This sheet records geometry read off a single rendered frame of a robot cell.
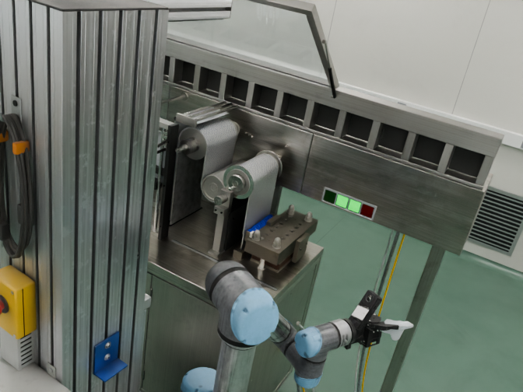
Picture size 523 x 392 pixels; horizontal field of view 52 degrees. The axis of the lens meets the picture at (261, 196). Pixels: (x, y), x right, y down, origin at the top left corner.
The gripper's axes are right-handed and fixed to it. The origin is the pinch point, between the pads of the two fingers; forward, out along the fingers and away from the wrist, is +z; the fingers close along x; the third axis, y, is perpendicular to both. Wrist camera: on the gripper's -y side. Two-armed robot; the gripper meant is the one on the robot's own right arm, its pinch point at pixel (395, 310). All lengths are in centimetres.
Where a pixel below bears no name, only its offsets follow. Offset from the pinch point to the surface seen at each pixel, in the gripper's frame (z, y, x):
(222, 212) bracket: -14, 0, -87
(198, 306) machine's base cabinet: -28, 35, -77
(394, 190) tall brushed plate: 49, -16, -54
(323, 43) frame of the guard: 12, -72, -67
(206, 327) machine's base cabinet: -25, 44, -73
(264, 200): 9, -2, -91
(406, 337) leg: 75, 63, -51
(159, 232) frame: -33, 15, -110
